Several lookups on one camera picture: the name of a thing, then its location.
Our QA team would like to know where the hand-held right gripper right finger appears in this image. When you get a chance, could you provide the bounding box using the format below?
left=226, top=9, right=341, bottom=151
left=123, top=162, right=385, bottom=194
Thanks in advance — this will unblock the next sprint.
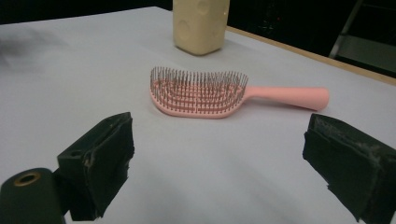
left=303, top=113, right=396, bottom=224

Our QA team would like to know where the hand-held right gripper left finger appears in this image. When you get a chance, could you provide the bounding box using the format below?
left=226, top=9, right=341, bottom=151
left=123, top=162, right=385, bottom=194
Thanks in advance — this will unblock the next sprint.
left=53, top=111, right=135, bottom=222

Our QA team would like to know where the pink hairbrush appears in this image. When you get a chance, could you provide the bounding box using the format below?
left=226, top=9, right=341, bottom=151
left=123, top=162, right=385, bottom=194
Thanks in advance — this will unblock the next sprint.
left=149, top=65, right=331, bottom=119

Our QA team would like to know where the cream ceramic holder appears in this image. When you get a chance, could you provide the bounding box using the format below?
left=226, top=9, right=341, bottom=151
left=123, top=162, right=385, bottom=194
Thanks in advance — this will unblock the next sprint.
left=172, top=0, right=231, bottom=56

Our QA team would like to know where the white table sheet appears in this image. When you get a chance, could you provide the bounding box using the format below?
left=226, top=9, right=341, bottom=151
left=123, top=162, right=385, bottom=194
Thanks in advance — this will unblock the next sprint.
left=0, top=7, right=396, bottom=224

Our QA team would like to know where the grey metal stand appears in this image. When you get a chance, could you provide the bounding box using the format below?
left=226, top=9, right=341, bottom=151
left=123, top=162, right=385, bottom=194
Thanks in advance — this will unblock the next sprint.
left=329, top=0, right=396, bottom=75

